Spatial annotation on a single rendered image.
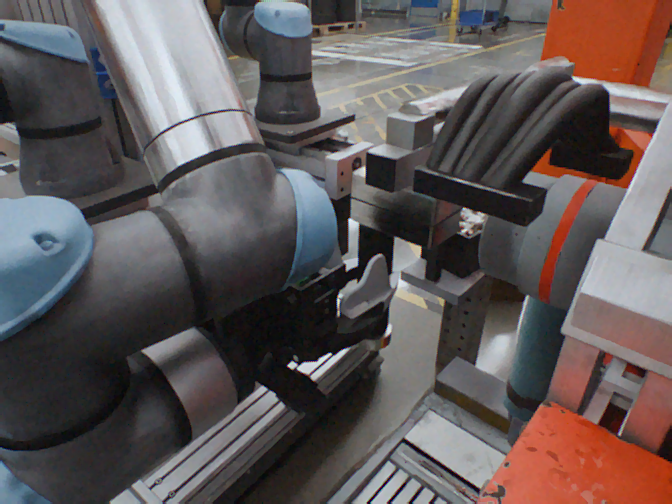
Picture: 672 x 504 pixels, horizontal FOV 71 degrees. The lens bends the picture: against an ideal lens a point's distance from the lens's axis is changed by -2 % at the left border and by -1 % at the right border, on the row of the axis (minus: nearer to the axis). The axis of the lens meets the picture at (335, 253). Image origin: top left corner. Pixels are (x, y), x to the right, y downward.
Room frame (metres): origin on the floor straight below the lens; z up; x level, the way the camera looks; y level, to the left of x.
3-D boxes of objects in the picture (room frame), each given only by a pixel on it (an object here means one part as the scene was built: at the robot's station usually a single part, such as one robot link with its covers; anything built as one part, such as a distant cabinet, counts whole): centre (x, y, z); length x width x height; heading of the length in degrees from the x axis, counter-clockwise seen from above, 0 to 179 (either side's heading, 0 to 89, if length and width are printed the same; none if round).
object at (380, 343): (0.41, -0.04, 0.83); 0.04 x 0.04 x 0.16
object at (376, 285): (0.37, -0.04, 0.86); 0.09 x 0.03 x 0.06; 130
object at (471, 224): (1.09, -0.34, 0.51); 0.20 x 0.14 x 0.13; 131
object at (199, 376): (0.25, 0.11, 0.85); 0.08 x 0.05 x 0.08; 48
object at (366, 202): (0.39, -0.06, 0.93); 0.09 x 0.05 x 0.05; 48
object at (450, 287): (1.13, -0.37, 0.44); 0.43 x 0.17 x 0.03; 138
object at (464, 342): (1.15, -0.39, 0.21); 0.10 x 0.10 x 0.42; 48
